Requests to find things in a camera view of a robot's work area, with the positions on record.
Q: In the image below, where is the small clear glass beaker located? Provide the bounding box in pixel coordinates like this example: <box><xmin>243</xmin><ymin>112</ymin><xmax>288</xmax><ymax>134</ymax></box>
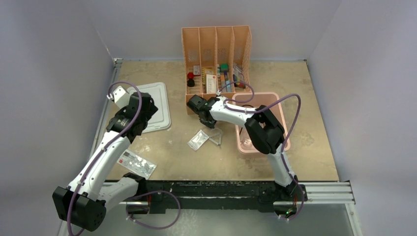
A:
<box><xmin>240</xmin><ymin>137</ymin><xmax>253</xmax><ymax>149</ymax></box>

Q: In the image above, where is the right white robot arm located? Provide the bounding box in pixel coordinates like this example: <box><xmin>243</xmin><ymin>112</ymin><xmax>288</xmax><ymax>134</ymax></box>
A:
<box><xmin>186</xmin><ymin>95</ymin><xmax>304</xmax><ymax>200</ymax></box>

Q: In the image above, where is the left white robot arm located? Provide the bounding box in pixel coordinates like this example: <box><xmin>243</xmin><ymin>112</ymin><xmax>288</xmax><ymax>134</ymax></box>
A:
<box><xmin>52</xmin><ymin>91</ymin><xmax>158</xmax><ymax>232</ymax></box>

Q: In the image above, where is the red and black bottle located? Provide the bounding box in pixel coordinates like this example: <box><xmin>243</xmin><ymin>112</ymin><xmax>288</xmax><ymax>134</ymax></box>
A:
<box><xmin>186</xmin><ymin>72</ymin><xmax>195</xmax><ymax>88</ymax></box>

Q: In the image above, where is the clay pipe triangle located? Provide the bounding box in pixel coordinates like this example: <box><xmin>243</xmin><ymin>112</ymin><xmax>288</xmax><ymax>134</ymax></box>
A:
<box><xmin>209</xmin><ymin>128</ymin><xmax>223</xmax><ymax>146</ymax></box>

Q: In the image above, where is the white foil sachet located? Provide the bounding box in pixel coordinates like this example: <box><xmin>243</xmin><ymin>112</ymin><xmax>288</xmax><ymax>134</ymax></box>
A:
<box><xmin>187</xmin><ymin>130</ymin><xmax>209</xmax><ymax>151</ymax></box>

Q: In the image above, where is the white plastic bin lid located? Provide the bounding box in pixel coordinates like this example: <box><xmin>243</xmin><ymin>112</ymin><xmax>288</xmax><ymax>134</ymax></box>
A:
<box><xmin>137</xmin><ymin>82</ymin><xmax>171</xmax><ymax>133</ymax></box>

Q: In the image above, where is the green cube block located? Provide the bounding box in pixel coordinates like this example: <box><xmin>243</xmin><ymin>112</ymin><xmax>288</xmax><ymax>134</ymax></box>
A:
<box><xmin>220</xmin><ymin>63</ymin><xmax>229</xmax><ymax>73</ymax></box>

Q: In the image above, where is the plastic packet with red label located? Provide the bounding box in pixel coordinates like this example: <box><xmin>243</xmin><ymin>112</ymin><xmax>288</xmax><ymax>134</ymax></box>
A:
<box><xmin>117</xmin><ymin>150</ymin><xmax>157</xmax><ymax>179</ymax></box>

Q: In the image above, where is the colourful item packet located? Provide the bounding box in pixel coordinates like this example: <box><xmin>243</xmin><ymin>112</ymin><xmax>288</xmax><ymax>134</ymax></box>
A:
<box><xmin>233</xmin><ymin>63</ymin><xmax>246</xmax><ymax>89</ymax></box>

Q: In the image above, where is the orange plastic file organizer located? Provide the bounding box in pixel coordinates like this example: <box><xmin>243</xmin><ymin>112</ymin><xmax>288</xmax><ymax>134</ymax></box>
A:
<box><xmin>181</xmin><ymin>26</ymin><xmax>252</xmax><ymax>101</ymax></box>

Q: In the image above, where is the pink plastic bin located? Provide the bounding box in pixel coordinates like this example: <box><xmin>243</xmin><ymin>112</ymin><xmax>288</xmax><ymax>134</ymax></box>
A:
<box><xmin>232</xmin><ymin>92</ymin><xmax>288</xmax><ymax>154</ymax></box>

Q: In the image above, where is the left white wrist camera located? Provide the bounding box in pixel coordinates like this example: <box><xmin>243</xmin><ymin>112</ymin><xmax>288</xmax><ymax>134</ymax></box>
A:
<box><xmin>107</xmin><ymin>86</ymin><xmax>131</xmax><ymax>109</ymax></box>

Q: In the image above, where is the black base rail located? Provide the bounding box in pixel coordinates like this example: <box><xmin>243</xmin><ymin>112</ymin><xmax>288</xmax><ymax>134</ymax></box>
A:
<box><xmin>130</xmin><ymin>180</ymin><xmax>308</xmax><ymax>218</ymax></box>

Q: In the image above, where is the aluminium frame rail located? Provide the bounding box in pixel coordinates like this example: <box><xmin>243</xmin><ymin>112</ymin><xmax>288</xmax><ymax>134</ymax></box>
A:
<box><xmin>301</xmin><ymin>181</ymin><xmax>356</xmax><ymax>204</ymax></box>

